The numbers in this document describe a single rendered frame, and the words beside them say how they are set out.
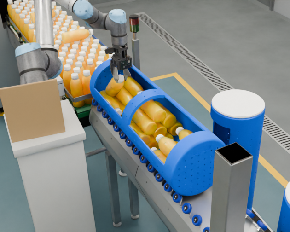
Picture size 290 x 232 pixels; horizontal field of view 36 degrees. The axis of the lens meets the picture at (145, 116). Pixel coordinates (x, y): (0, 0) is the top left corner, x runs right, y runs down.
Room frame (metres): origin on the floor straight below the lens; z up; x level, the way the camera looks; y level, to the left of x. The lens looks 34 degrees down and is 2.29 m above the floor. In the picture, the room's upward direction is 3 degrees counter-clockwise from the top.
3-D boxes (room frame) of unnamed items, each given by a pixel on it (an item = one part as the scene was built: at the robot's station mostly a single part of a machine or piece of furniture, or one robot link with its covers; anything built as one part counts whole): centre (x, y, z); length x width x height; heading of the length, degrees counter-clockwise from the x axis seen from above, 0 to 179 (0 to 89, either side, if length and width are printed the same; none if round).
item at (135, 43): (2.72, 0.04, 0.55); 0.04 x 0.04 x 1.10; 27
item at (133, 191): (2.19, 0.10, 0.31); 0.06 x 0.06 x 0.63; 27
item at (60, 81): (2.27, 0.54, 1.05); 0.20 x 0.10 x 0.10; 27
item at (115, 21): (1.92, 0.11, 1.54); 0.09 x 0.08 x 0.11; 65
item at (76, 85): (2.25, 0.39, 0.99); 0.07 x 0.07 x 0.19
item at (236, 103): (1.98, -0.50, 1.03); 0.28 x 0.28 x 0.01
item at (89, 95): (2.29, 0.23, 0.96); 0.40 x 0.01 x 0.03; 117
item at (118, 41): (1.92, 0.10, 1.46); 0.08 x 0.08 x 0.05
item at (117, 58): (1.91, 0.10, 1.38); 0.09 x 0.08 x 0.12; 27
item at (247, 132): (1.98, -0.50, 0.59); 0.28 x 0.28 x 0.88
